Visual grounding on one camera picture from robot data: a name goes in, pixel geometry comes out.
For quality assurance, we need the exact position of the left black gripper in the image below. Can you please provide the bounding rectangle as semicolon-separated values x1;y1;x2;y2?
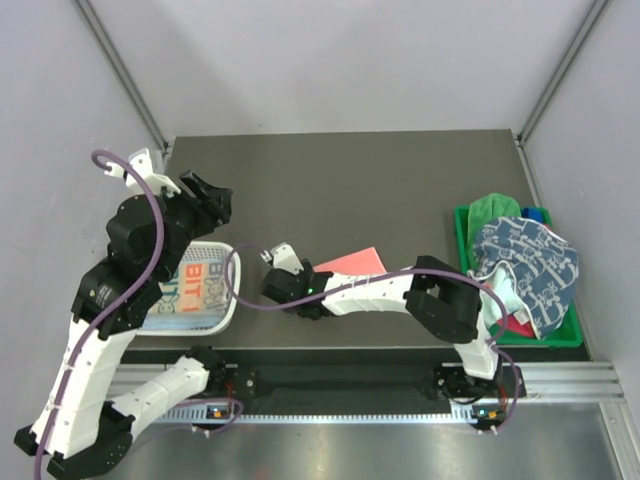
155;169;234;281

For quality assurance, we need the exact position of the pink bunny towel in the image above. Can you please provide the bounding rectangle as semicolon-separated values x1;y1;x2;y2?
314;247;387;275

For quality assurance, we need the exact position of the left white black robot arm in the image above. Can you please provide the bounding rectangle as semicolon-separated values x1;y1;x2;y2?
14;172;233;479

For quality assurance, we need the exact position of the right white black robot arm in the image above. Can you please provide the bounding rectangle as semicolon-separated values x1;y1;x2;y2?
261;255;504;396

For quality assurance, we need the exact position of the white perforated plastic basket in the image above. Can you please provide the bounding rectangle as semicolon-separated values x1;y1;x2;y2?
139;241;241;337

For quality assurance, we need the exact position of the cream lettered folded towel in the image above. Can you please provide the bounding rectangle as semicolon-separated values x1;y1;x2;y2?
150;260;230;316

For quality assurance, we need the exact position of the green towel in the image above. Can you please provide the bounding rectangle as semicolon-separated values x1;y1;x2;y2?
467;193;521;268

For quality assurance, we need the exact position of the blue towel in bin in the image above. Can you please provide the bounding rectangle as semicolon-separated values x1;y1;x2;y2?
521;207;546;224

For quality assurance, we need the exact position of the blue white patterned towel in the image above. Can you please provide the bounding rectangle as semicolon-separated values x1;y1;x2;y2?
468;216;579;340

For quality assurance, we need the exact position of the green plastic bin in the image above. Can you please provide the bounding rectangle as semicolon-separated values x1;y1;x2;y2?
453;205;583;348

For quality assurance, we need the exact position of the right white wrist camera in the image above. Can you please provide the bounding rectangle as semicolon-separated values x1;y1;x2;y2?
260;242;304;275

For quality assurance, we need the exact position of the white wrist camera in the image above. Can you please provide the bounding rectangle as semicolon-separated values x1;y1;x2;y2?
108;148;181;197
260;242;304;275

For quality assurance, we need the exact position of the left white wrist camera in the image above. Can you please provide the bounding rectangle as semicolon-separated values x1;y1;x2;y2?
108;148;181;197

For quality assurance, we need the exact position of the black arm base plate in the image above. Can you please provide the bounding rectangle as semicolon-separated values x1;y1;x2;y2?
207;363;515;414

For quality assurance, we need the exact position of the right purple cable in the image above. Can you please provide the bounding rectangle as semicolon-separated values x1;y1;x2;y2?
225;243;521;435

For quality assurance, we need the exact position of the purple cable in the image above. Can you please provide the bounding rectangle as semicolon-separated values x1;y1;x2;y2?
32;148;244;480
225;243;521;435

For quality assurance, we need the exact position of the grey slotted cable duct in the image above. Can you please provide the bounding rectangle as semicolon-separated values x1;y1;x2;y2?
155;402;499;426

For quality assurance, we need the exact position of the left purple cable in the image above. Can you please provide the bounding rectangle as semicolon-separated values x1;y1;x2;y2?
32;148;244;480

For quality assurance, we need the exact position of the left aluminium frame post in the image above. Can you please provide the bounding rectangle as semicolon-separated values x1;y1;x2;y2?
71;0;171;153

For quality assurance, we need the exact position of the aluminium frame post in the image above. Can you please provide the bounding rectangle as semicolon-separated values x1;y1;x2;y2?
71;0;171;153
514;0;612;150

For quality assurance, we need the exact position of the right aluminium frame post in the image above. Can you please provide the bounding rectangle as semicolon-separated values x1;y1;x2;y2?
514;0;612;150

